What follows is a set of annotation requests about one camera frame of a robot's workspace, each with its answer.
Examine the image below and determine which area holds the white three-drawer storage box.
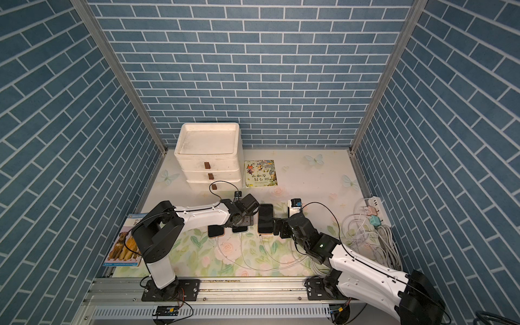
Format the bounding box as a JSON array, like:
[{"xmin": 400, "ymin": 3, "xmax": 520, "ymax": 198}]
[{"xmin": 174, "ymin": 123, "xmax": 244, "ymax": 191}]

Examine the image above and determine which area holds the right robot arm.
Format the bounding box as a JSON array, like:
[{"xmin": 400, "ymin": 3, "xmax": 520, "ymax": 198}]
[{"xmin": 274, "ymin": 213, "xmax": 446, "ymax": 324}]

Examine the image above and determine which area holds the colourful children's picture book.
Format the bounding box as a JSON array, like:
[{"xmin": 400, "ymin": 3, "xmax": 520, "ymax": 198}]
[{"xmin": 245, "ymin": 160, "xmax": 278, "ymax": 188}]

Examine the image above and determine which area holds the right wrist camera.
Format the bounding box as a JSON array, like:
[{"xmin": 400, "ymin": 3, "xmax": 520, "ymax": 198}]
[{"xmin": 287, "ymin": 199, "xmax": 303, "ymax": 217}]

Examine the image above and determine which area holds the white power strip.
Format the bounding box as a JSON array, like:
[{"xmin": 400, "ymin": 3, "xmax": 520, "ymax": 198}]
[{"xmin": 362, "ymin": 196, "xmax": 393, "ymax": 227}]

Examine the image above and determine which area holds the small black controller board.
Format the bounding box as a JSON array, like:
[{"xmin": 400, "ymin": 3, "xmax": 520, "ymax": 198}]
[{"xmin": 152, "ymin": 305, "xmax": 180, "ymax": 318}]

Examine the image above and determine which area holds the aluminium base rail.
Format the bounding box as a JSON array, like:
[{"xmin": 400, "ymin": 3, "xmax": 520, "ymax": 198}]
[{"xmin": 83, "ymin": 277, "xmax": 346, "ymax": 306}]

